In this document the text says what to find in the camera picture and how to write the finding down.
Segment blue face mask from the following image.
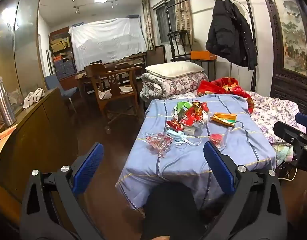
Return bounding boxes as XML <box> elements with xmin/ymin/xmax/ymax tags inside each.
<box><xmin>166</xmin><ymin>129</ymin><xmax>201</xmax><ymax>147</ymax></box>

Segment plain beige curtain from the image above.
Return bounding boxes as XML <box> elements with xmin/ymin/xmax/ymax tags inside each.
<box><xmin>142</xmin><ymin>0</ymin><xmax>154</xmax><ymax>51</ymax></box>

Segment white cloth cover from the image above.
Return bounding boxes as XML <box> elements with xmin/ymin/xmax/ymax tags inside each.
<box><xmin>69</xmin><ymin>17</ymin><xmax>147</xmax><ymax>72</ymax></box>

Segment white crumpled packet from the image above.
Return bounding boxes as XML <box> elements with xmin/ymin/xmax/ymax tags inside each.
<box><xmin>171</xmin><ymin>109</ymin><xmax>185</xmax><ymax>123</ymax></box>

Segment small red snack packet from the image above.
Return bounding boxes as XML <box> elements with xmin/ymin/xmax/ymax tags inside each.
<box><xmin>167</xmin><ymin>119</ymin><xmax>185</xmax><ymax>132</ymax></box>

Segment red snack bag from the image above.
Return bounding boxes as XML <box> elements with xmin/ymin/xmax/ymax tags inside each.
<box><xmin>180</xmin><ymin>102</ymin><xmax>209</xmax><ymax>127</ymax></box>

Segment green snack bag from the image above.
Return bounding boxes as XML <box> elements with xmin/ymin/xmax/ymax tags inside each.
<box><xmin>172</xmin><ymin>101</ymin><xmax>194</xmax><ymax>117</ymax></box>

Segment orange paper sheets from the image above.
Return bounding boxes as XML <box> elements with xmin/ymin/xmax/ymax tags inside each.
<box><xmin>0</xmin><ymin>124</ymin><xmax>19</xmax><ymax>167</ymax></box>

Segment white seat cushion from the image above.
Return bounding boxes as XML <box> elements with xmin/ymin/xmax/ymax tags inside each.
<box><xmin>98</xmin><ymin>86</ymin><xmax>134</xmax><ymax>99</ymax></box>

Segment white pillow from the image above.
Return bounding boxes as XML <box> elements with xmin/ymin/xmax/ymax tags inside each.
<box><xmin>145</xmin><ymin>60</ymin><xmax>205</xmax><ymax>79</ymax></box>

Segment metal water bottle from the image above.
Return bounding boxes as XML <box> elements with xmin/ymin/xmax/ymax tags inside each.
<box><xmin>0</xmin><ymin>77</ymin><xmax>17</xmax><ymax>127</ymax></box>

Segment pastel quilt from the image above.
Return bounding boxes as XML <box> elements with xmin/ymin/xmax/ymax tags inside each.
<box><xmin>274</xmin><ymin>144</ymin><xmax>294</xmax><ymax>165</ymax></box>

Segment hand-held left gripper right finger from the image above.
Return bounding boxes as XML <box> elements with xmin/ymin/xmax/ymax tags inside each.
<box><xmin>201</xmin><ymin>141</ymin><xmax>288</xmax><ymax>240</ymax></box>

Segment white standing fan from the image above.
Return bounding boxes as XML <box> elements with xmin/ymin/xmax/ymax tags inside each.
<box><xmin>235</xmin><ymin>0</ymin><xmax>250</xmax><ymax>22</ymax></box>

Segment landscape painting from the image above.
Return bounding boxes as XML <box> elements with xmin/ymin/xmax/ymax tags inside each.
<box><xmin>272</xmin><ymin>0</ymin><xmax>307</xmax><ymax>77</ymax></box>

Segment dark wooden board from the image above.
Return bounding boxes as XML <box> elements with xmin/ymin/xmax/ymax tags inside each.
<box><xmin>146</xmin><ymin>45</ymin><xmax>166</xmax><ymax>67</ymax></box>

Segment white power cord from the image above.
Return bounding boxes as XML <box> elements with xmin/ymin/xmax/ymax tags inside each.
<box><xmin>277</xmin><ymin>165</ymin><xmax>298</xmax><ymax>182</ymax></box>

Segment black wooden chair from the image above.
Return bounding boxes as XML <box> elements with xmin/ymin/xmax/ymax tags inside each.
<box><xmin>167</xmin><ymin>30</ymin><xmax>191</xmax><ymax>62</ymax></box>

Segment orange box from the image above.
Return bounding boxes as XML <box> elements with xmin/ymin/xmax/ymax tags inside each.
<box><xmin>191</xmin><ymin>51</ymin><xmax>217</xmax><ymax>61</ymax></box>

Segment small red plastic cup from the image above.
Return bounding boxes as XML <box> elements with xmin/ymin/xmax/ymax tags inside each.
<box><xmin>209</xmin><ymin>133</ymin><xmax>229</xmax><ymax>149</ymax></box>

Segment checked beige curtain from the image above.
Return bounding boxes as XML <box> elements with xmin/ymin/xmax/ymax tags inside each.
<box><xmin>174</xmin><ymin>0</ymin><xmax>194</xmax><ymax>44</ymax></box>

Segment floral quilt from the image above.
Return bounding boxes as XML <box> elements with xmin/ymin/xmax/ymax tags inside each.
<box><xmin>140</xmin><ymin>72</ymin><xmax>209</xmax><ymax>102</ymax></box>

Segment stack of cardboard boxes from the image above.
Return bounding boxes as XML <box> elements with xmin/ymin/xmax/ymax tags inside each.
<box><xmin>49</xmin><ymin>27</ymin><xmax>76</xmax><ymax>80</ymax></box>

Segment white rag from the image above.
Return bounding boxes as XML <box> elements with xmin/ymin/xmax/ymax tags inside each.
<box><xmin>23</xmin><ymin>88</ymin><xmax>45</xmax><ymax>110</ymax></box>

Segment blue checked blanket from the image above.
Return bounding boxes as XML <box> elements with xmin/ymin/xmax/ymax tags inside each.
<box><xmin>115</xmin><ymin>94</ymin><xmax>278</xmax><ymax>210</ymax></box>

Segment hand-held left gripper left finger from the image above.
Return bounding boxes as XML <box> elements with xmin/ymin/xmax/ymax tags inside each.
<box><xmin>20</xmin><ymin>142</ymin><xmax>111</xmax><ymax>240</ymax></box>

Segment red patterned blanket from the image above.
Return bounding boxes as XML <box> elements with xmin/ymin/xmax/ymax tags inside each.
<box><xmin>197</xmin><ymin>78</ymin><xmax>255</xmax><ymax>114</ymax></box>

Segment orange green carton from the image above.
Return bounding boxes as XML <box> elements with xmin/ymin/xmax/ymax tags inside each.
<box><xmin>210</xmin><ymin>112</ymin><xmax>238</xmax><ymax>128</ymax></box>

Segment black metal bed frame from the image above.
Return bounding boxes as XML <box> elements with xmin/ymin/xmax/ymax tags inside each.
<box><xmin>164</xmin><ymin>0</ymin><xmax>258</xmax><ymax>93</ymax></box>

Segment ceiling track spotlights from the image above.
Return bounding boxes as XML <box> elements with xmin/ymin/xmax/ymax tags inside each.
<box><xmin>70</xmin><ymin>0</ymin><xmax>127</xmax><ymax>14</ymax></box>

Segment wooden cabinet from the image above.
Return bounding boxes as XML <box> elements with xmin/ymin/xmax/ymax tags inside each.
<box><xmin>0</xmin><ymin>87</ymin><xmax>76</xmax><ymax>220</ymax></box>

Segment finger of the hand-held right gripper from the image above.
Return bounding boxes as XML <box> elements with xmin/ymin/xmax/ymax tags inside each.
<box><xmin>295</xmin><ymin>112</ymin><xmax>307</xmax><ymax>133</ymax></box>
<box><xmin>273</xmin><ymin>121</ymin><xmax>306</xmax><ymax>146</ymax></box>

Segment black metal side table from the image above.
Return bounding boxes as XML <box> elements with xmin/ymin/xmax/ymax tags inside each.
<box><xmin>191</xmin><ymin>59</ymin><xmax>216</xmax><ymax>82</ymax></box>

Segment black padded jacket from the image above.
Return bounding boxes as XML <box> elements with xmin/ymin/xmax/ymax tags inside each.
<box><xmin>206</xmin><ymin>0</ymin><xmax>258</xmax><ymax>71</ymax></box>

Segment purple floral bedsheet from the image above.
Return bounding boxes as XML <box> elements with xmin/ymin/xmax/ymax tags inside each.
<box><xmin>246</xmin><ymin>91</ymin><xmax>306</xmax><ymax>145</ymax></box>

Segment clear red wrapper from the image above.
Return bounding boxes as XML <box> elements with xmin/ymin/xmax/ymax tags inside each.
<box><xmin>143</xmin><ymin>134</ymin><xmax>173</xmax><ymax>158</ymax></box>

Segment window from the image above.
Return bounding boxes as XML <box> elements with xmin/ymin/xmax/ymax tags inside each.
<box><xmin>153</xmin><ymin>0</ymin><xmax>178</xmax><ymax>44</ymax></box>

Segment blue chair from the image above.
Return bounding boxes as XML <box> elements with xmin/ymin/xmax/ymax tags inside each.
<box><xmin>45</xmin><ymin>76</ymin><xmax>77</xmax><ymax>110</ymax></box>

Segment wooden armchair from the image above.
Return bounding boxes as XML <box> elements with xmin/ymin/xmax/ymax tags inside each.
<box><xmin>84</xmin><ymin>63</ymin><xmax>142</xmax><ymax>130</ymax></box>

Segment large glass panel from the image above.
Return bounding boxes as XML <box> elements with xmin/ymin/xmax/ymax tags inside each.
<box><xmin>0</xmin><ymin>0</ymin><xmax>47</xmax><ymax>110</ymax></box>

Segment person's black trouser leg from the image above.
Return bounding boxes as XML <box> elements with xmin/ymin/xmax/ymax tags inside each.
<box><xmin>141</xmin><ymin>182</ymin><xmax>201</xmax><ymax>240</ymax></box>

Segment wooden table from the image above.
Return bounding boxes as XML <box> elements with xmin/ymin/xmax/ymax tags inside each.
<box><xmin>75</xmin><ymin>52</ymin><xmax>146</xmax><ymax>98</ymax></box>

